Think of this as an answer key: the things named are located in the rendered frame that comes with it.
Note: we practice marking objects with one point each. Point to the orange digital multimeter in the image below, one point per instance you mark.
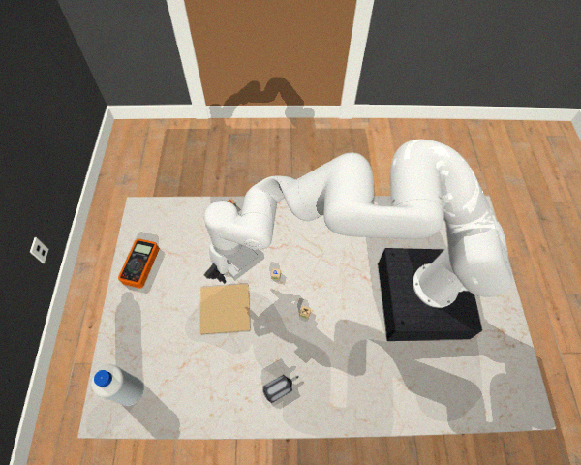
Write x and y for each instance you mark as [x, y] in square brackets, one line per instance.
[138, 264]

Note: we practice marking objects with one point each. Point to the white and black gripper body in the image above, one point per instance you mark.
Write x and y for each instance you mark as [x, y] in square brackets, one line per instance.
[220, 260]

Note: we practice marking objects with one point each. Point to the tan flat mat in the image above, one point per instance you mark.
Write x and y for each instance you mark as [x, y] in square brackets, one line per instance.
[224, 309]

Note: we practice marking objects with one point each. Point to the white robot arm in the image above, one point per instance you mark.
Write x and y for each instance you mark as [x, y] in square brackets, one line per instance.
[429, 182]

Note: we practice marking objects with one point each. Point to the white bottle with blue cap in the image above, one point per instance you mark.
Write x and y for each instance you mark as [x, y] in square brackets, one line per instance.
[115, 384]

